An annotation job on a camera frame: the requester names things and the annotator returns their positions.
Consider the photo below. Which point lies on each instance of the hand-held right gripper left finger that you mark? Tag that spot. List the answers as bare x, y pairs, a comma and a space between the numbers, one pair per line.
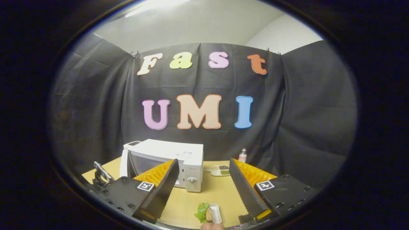
166, 185

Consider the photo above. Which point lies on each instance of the white toaster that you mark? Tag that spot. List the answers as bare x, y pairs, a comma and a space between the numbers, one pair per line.
134, 143

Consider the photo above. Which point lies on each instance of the black backdrop cloth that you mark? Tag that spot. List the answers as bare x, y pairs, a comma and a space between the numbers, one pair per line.
303, 111

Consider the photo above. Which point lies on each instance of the small pink label bottle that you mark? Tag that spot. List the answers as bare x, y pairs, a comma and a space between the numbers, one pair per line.
243, 156

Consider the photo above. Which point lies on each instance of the white microwave oven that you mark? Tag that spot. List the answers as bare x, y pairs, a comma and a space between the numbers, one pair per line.
166, 148

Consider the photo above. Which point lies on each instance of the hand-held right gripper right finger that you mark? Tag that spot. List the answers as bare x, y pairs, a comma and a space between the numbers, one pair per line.
243, 188

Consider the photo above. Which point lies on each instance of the white compartment seasoning dish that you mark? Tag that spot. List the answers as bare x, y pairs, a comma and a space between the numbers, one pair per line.
220, 170

